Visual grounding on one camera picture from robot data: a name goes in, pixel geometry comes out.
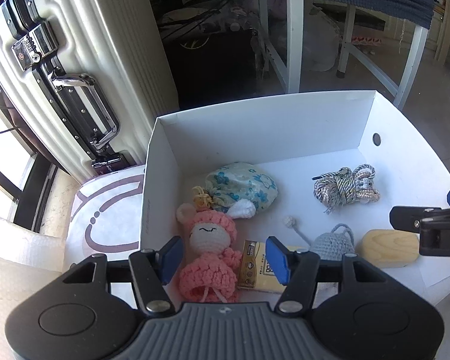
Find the white foam sheet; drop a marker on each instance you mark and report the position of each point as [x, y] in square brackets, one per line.
[18, 288]

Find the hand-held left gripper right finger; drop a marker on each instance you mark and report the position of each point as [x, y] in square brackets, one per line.
[279, 260]

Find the black window frame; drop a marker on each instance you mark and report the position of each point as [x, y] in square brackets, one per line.
[26, 195]

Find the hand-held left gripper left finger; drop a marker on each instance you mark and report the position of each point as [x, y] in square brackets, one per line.
[170, 260]

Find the white table frame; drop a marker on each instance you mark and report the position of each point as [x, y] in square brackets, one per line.
[294, 45]

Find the yellow packet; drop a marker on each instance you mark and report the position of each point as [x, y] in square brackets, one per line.
[257, 272]

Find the grey crochet mouse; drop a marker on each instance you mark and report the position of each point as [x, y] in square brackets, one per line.
[330, 245]

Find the light wooden block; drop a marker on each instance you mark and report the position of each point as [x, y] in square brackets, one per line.
[390, 249]

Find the pink crochet doll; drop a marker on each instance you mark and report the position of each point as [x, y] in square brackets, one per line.
[210, 240]

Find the black case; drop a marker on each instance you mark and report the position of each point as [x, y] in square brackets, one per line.
[213, 71]

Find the white cardboard box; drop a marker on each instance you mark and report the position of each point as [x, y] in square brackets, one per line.
[285, 146]

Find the cream ribbed suitcase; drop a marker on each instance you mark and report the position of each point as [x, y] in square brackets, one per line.
[78, 45]

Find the floral fabric pouch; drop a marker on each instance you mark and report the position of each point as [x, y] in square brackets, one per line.
[243, 185]

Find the row of small bottles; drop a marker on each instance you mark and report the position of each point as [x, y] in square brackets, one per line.
[365, 40]

